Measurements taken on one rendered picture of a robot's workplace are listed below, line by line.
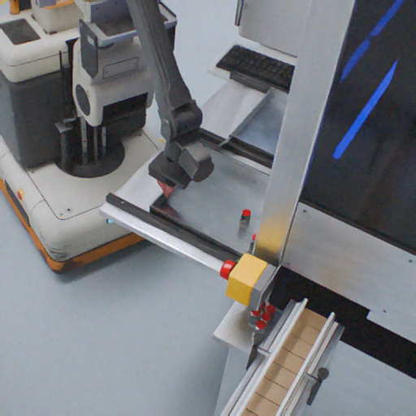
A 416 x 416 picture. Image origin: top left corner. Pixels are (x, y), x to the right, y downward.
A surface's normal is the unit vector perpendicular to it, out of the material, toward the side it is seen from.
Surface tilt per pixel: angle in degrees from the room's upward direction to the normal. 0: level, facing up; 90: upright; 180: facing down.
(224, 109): 0
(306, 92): 90
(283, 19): 90
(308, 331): 0
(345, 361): 90
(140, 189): 0
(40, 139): 90
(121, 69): 98
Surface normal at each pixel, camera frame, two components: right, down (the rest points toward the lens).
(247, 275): 0.10, -0.68
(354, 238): -0.50, 0.60
